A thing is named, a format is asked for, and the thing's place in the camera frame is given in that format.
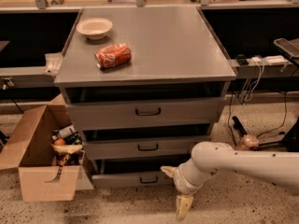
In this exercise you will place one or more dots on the clear plastic bottle on floor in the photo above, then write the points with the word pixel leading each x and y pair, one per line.
pixel 247 142

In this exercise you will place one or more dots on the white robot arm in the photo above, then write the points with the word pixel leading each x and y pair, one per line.
pixel 208 158

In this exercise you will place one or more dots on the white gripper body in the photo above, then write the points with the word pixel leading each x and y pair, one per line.
pixel 181 180

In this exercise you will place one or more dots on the black chair base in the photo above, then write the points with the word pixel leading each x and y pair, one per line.
pixel 289 140

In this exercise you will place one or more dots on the white power strip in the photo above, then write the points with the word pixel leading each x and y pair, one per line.
pixel 269 60

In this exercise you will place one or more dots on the grey drawer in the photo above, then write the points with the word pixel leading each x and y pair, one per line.
pixel 141 147
pixel 139 114
pixel 132 172

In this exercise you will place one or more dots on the grey bottom drawer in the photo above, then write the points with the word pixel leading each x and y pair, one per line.
pixel 132 172

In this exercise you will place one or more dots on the white bottle in box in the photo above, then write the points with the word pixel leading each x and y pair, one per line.
pixel 64 132

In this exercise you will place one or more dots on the brown cardboard box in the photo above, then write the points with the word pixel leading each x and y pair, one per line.
pixel 29 150

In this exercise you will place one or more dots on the grey middle drawer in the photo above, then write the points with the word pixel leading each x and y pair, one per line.
pixel 141 147

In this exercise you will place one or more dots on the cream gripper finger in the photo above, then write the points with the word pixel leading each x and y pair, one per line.
pixel 183 205
pixel 169 170

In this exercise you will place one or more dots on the grey drawer cabinet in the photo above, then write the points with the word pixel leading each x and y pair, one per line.
pixel 174 56

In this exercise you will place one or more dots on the white paper bowl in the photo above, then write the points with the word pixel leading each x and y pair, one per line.
pixel 94 28

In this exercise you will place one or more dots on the grey top drawer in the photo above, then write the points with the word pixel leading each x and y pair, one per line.
pixel 139 114

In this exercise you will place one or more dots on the grey tablet device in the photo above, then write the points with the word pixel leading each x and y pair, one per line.
pixel 288 47

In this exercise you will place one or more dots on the orange fruit in box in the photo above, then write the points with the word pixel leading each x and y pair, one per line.
pixel 59 142

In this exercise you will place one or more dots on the crushed orange soda can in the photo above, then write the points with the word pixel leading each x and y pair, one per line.
pixel 113 55

